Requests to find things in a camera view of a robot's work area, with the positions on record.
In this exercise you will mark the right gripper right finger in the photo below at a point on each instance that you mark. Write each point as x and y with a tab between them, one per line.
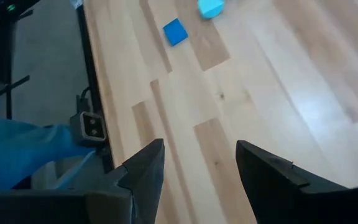
275	193

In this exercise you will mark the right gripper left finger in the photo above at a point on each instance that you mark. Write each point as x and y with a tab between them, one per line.
141	186

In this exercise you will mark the blue half-round block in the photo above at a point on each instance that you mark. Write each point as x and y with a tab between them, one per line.
175	31

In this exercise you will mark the blue cloth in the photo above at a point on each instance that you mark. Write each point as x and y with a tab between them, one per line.
17	152

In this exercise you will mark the black cross-shaped floor stand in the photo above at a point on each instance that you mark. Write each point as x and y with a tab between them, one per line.
9	90

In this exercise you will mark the small teal block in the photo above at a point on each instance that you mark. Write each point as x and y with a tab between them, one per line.
210	7

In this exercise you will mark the grey table-level camera box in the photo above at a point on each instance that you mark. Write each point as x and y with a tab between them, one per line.
88	129

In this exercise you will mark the black aluminium table frame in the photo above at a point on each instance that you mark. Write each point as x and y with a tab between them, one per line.
89	62

